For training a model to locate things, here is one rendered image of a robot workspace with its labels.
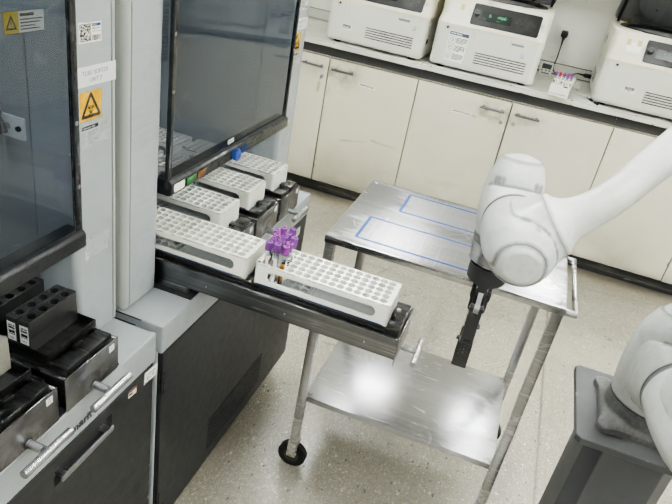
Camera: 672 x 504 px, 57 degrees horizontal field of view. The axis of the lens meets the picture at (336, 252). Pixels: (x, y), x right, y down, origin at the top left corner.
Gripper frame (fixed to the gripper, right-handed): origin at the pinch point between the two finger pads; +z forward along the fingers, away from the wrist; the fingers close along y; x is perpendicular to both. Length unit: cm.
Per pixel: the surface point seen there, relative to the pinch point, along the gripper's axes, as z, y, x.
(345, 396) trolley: 51, -32, -28
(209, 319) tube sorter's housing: 16, -1, -58
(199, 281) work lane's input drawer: 1, 7, -57
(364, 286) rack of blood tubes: -7.2, 0.8, -22.6
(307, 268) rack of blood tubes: -7.3, 1.0, -35.2
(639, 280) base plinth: 78, -233, 84
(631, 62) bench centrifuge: -32, -230, 39
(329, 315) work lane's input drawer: -1.1, 5.8, -27.6
